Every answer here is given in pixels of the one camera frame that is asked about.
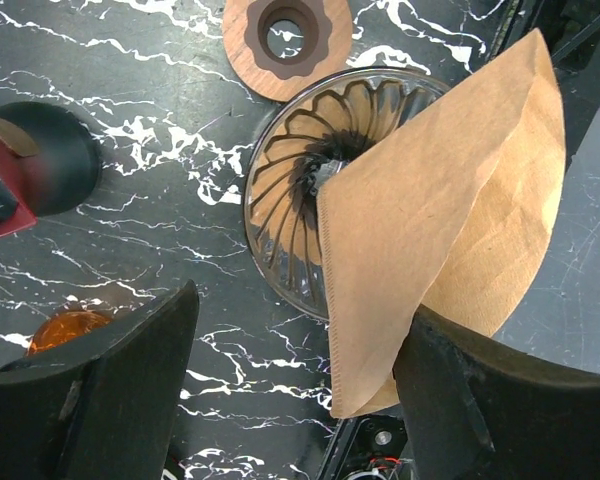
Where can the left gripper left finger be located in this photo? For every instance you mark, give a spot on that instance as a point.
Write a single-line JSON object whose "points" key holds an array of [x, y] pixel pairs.
{"points": [[103, 405]]}

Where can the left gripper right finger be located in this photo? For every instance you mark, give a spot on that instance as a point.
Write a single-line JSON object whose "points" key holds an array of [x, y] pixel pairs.
{"points": [[475, 408]]}

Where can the orange glass carafe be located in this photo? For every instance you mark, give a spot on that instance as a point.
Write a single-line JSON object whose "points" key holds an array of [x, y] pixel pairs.
{"points": [[64, 327]]}

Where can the brown paper coffee filter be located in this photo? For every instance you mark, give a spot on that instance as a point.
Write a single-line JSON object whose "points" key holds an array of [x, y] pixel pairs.
{"points": [[453, 211]]}

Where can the red black dripper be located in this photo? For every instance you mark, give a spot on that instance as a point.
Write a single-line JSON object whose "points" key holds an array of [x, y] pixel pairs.
{"points": [[49, 163]]}

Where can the clear glass dripper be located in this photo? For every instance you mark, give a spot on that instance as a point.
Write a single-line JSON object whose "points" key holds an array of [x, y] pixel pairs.
{"points": [[319, 132]]}

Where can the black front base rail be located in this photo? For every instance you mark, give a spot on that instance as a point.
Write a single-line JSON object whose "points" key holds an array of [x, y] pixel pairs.
{"points": [[367, 447]]}

